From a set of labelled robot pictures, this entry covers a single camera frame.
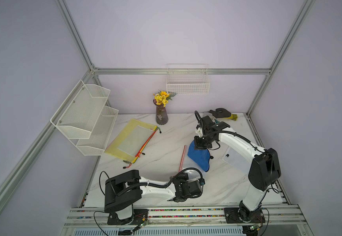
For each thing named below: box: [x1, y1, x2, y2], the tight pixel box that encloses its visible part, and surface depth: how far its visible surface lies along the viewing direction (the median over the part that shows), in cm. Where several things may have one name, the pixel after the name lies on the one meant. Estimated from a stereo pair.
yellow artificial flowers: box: [152, 90, 176, 108], surface depth 98 cm
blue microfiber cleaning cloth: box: [187, 139, 211, 173], surface depth 88 cm
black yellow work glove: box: [208, 108, 238, 121], surface depth 121 cm
